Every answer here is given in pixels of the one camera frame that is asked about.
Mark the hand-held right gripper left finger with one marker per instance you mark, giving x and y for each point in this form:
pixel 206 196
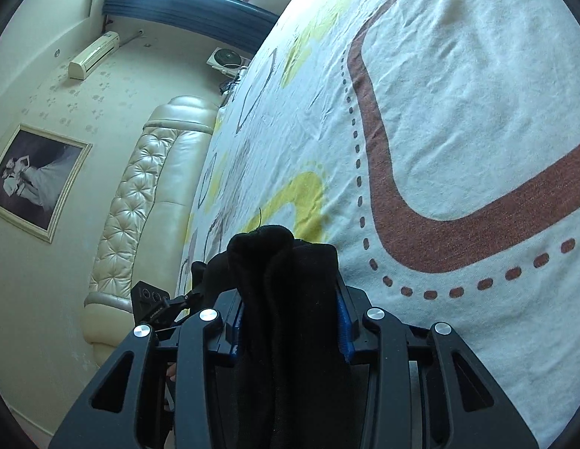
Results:
pixel 191 374

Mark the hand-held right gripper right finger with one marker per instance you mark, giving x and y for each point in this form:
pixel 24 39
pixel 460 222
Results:
pixel 397 374

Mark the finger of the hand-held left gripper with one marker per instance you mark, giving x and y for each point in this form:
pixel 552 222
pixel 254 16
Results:
pixel 187 300

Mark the black pants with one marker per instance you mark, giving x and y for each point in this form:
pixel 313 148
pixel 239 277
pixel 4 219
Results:
pixel 290 327

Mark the cream tufted leather headboard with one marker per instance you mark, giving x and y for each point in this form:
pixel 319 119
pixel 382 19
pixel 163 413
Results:
pixel 140 206

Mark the white box fan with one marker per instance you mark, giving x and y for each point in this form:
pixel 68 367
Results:
pixel 228 60

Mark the patterned white bed sheet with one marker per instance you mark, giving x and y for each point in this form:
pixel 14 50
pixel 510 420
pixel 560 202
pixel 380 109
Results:
pixel 434 126

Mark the dark blue curtain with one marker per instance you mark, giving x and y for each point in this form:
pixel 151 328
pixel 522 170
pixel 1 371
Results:
pixel 187 9

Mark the framed wall photo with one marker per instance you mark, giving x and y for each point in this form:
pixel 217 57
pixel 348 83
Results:
pixel 35 180

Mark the white wall air conditioner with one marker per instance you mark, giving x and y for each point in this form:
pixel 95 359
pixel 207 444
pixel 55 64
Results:
pixel 92 54

